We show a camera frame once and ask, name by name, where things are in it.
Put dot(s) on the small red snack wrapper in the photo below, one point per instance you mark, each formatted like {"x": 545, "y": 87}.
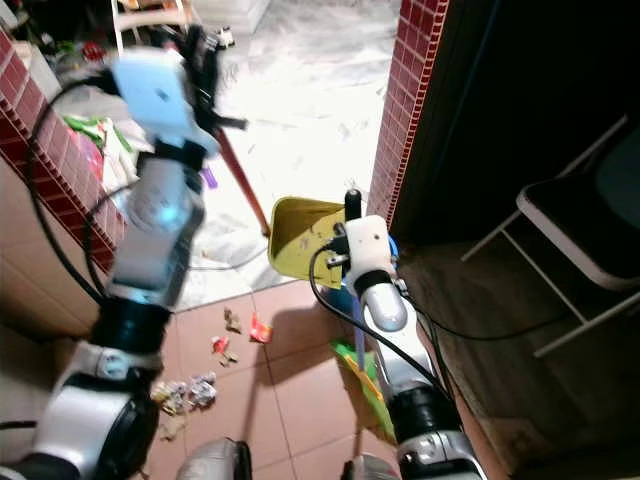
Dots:
{"x": 220, "y": 345}

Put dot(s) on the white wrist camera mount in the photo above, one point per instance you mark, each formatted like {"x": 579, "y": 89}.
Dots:
{"x": 368, "y": 245}
{"x": 155, "y": 95}

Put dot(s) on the grey left robot leg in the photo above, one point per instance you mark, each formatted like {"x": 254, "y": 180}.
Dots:
{"x": 215, "y": 460}

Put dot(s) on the crumpled silver foil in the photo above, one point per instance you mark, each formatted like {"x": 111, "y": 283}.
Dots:
{"x": 192, "y": 392}

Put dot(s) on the black chair with white frame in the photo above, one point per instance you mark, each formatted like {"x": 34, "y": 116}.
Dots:
{"x": 580, "y": 215}

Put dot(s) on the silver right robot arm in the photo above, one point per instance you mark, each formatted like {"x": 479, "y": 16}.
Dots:
{"x": 385, "y": 310}

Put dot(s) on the purple and red toy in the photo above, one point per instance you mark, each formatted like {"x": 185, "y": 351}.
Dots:
{"x": 210, "y": 178}

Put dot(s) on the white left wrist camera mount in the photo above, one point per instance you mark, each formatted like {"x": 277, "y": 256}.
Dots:
{"x": 155, "y": 95}

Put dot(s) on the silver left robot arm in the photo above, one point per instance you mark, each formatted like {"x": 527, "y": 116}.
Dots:
{"x": 155, "y": 220}

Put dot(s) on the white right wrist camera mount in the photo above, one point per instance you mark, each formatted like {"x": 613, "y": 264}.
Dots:
{"x": 368, "y": 245}

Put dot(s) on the grey robot leg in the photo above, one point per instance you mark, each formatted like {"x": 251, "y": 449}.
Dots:
{"x": 368, "y": 469}
{"x": 215, "y": 460}

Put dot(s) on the brown paper scrap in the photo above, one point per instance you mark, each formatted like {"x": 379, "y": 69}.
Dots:
{"x": 232, "y": 320}

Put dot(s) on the green toy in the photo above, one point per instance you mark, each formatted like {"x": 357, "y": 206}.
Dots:
{"x": 88, "y": 125}

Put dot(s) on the grey right robot leg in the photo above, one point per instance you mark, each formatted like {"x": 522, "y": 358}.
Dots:
{"x": 368, "y": 469}

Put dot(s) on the white stool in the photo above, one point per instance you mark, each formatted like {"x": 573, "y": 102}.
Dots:
{"x": 150, "y": 20}

